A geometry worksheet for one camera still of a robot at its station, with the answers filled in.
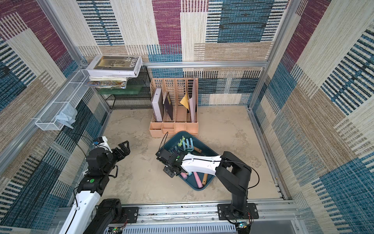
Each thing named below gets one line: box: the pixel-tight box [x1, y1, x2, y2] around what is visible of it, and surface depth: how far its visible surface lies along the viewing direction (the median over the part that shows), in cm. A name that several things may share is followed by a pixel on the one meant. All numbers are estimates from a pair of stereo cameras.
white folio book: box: [86, 55, 143, 82], surface depth 84 cm
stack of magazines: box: [86, 76, 128, 89], surface depth 83 cm
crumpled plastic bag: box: [55, 102, 78, 130], surface depth 69 cm
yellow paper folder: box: [179, 91, 190, 111], surface depth 91 cm
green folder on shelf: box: [97, 84, 144, 95], surface depth 96 cm
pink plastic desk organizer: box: [148, 77, 199, 138], surface depth 104 cm
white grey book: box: [151, 87, 164, 123], surface depth 102 cm
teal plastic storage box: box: [180, 171, 216, 191], surface depth 84 cm
